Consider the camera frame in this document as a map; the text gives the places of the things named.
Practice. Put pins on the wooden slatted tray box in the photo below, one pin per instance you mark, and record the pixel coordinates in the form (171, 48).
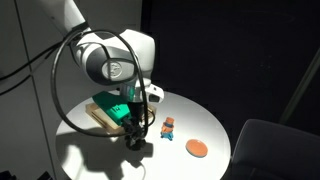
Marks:
(100, 115)

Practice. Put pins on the orange plate with blue rim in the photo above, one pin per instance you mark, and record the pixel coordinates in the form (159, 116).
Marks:
(196, 148)

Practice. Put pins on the grey chair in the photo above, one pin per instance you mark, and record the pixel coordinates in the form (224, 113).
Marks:
(276, 150)

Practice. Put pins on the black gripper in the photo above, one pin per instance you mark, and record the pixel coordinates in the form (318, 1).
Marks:
(136, 115)

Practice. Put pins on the orange and blue toy figure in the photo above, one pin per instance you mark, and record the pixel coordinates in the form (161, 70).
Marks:
(167, 128)

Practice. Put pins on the grey diagonal pole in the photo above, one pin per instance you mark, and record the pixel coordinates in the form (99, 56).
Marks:
(301, 86)

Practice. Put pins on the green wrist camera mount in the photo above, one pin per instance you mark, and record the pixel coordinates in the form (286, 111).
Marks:
(113, 108)

